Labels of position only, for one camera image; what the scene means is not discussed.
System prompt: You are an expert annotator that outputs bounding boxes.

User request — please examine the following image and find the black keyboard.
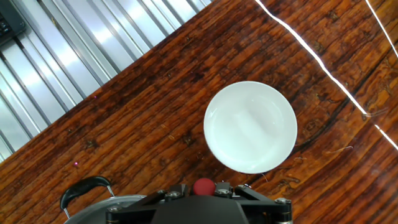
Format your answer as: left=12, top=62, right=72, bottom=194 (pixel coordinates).
left=0, top=0, right=27, bottom=47

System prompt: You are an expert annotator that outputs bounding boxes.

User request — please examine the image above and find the wood grain table mat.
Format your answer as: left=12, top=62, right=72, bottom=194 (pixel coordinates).
left=0, top=0, right=398, bottom=224

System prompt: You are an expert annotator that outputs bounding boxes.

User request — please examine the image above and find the white ceramic bowl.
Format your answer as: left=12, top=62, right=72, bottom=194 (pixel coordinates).
left=203, top=80, right=299, bottom=174

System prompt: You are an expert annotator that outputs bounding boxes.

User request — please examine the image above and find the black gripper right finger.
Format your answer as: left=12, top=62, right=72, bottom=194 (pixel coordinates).
left=216, top=182, right=293, bottom=224

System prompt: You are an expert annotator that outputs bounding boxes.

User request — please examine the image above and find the red round knob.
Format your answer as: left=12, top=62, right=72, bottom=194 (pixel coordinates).
left=193, top=177, right=216, bottom=197

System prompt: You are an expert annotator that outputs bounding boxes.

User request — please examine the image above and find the stainless steel pot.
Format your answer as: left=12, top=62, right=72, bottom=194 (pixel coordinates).
left=59, top=175, right=147, bottom=224

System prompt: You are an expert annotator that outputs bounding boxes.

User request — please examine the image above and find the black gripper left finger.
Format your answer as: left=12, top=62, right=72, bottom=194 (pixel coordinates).
left=105, top=183, right=190, bottom=224

